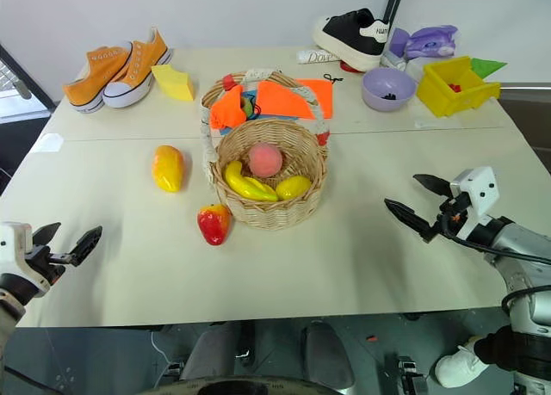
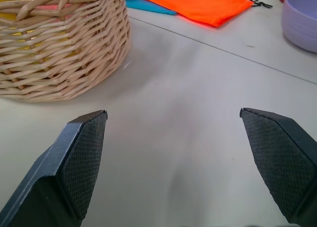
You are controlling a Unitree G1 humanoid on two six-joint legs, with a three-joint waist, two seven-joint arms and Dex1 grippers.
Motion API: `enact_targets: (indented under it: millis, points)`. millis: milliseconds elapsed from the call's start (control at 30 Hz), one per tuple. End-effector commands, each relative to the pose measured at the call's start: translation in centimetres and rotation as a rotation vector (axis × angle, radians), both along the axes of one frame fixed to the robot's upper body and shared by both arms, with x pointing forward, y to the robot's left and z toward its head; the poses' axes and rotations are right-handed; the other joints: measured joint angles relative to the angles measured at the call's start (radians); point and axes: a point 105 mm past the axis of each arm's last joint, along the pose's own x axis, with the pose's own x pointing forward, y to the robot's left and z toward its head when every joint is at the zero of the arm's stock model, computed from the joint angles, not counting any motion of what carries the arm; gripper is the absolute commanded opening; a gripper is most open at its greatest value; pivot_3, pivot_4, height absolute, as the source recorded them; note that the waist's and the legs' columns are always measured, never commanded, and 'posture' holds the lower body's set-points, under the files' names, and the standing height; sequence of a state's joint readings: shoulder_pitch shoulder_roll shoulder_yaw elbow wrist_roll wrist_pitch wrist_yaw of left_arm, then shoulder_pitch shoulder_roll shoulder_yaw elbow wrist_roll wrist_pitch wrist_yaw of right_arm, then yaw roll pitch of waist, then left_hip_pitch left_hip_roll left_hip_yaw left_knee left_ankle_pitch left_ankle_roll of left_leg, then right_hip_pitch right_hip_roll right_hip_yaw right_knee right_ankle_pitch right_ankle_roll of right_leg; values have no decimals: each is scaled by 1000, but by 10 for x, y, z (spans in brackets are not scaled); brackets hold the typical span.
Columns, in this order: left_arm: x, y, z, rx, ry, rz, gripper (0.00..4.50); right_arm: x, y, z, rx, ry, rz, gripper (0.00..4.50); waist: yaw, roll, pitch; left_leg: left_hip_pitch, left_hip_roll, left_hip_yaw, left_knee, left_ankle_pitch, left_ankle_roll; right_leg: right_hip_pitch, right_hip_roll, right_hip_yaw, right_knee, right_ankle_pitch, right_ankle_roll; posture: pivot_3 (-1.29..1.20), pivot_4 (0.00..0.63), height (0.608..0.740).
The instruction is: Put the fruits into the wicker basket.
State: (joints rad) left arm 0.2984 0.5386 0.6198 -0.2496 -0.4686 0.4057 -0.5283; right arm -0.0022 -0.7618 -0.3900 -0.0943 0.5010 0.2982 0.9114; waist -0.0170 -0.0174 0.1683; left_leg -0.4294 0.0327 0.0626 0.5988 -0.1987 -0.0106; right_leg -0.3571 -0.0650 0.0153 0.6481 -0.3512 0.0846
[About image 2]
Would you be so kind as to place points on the lavender plastic bowl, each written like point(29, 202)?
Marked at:
point(301, 19)

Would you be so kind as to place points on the wicker basket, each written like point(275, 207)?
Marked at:
point(59, 44)

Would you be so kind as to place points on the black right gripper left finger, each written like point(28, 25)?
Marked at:
point(74, 162)

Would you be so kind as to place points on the blue cloth pouch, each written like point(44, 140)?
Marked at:
point(148, 6)

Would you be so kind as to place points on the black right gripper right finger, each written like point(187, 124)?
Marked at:
point(280, 162)

